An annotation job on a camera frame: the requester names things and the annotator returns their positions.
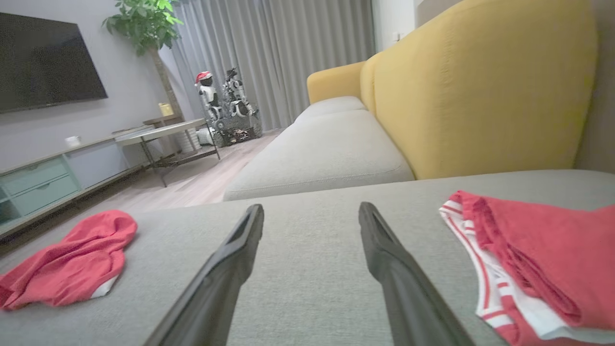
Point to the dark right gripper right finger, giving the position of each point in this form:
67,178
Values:
408,293

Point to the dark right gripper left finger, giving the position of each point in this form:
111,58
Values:
216,293

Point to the red basketball jersey white sleeves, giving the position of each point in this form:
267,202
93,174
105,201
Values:
552,259

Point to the red mesh shorts white stripe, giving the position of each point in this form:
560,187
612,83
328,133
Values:
72,259

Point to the black wheeled robot base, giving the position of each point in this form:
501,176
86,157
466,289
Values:
238,129

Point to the round coffee table metal legs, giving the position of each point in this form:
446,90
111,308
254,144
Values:
163,130

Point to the small wooden side table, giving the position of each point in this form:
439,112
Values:
163,119

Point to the small yellow container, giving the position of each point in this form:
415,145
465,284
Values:
166,109

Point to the white robot with red hat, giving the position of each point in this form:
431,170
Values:
208,93

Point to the white humanoid robot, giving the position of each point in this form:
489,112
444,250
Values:
235,93

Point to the long low television cabinet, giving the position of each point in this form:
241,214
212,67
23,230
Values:
43,182

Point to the small white cup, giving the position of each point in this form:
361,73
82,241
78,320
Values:
72,141

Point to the wide yellow sofa back cushion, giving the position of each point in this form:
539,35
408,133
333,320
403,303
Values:
480,86

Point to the grey pleated curtain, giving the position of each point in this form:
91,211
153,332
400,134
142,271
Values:
278,53

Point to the taupe partition panel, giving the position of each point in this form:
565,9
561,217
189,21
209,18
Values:
600,96

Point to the green potted tree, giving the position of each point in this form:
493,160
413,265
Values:
144,24

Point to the black flat television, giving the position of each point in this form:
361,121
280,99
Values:
43,62

